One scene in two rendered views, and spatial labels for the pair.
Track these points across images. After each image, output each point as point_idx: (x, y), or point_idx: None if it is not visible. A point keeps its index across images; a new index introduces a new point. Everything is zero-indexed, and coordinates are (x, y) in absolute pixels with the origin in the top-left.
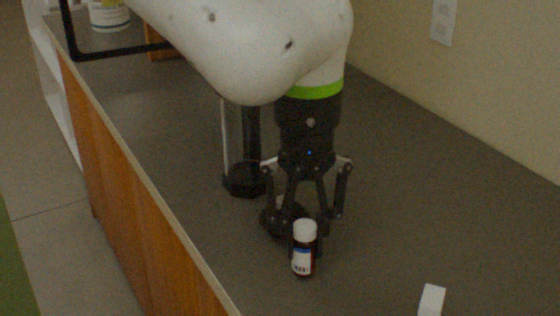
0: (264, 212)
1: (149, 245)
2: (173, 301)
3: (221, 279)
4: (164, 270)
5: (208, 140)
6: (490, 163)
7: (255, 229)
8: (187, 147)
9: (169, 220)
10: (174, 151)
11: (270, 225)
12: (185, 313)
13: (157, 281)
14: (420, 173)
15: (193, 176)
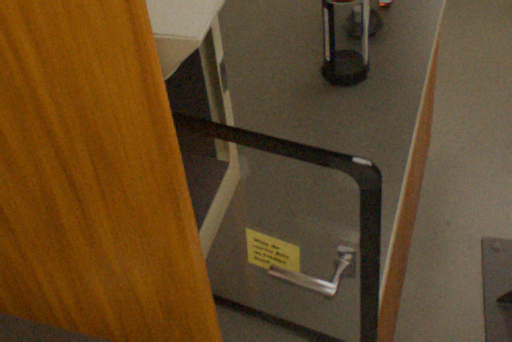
0: (375, 23)
1: (381, 306)
2: (392, 266)
3: (435, 20)
4: (390, 261)
5: (324, 134)
6: None
7: (381, 38)
8: (351, 136)
9: (425, 92)
10: (367, 138)
11: (380, 17)
12: (399, 224)
13: (382, 327)
14: (227, 22)
15: (378, 101)
